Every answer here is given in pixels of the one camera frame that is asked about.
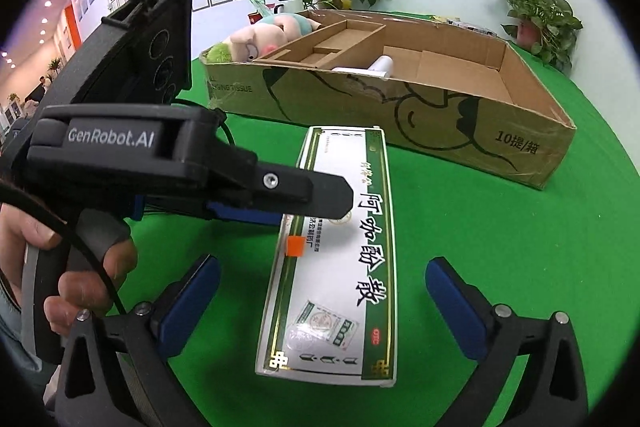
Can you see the small red box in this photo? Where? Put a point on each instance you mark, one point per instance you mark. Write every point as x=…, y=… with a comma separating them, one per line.
x=256, y=17

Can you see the white green medicine box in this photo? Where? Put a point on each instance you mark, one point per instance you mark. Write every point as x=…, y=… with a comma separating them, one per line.
x=340, y=307

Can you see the brown cardboard insert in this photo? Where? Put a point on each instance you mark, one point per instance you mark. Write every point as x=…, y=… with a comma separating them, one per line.
x=350, y=39

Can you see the large brown cardboard box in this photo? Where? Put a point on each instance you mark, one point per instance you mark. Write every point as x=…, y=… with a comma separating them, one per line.
x=450, y=132

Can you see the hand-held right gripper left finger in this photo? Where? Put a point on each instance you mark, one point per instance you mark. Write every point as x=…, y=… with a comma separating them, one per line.
x=187, y=302

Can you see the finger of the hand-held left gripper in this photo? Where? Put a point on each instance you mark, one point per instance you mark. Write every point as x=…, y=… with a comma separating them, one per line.
x=310, y=194
x=240, y=212

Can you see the flat printed packets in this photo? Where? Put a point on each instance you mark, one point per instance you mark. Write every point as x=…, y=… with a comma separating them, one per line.
x=465, y=27

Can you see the green packet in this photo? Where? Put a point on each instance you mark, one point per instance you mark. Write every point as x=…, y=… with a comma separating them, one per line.
x=261, y=4

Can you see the pink pig plush toy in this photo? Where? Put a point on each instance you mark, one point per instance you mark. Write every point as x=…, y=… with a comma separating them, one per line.
x=255, y=39

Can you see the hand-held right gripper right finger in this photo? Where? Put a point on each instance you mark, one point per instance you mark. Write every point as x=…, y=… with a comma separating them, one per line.
x=452, y=302

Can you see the white handheld fan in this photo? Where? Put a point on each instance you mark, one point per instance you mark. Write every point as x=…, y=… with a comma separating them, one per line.
x=382, y=64

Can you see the small potted green plant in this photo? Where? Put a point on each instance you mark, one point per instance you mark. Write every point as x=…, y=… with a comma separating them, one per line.
x=545, y=17

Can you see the green tablecloth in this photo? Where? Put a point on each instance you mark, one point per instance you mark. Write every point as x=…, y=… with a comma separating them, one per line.
x=500, y=257

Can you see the person's left hand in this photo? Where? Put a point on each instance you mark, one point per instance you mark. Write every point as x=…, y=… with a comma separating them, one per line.
x=85, y=297

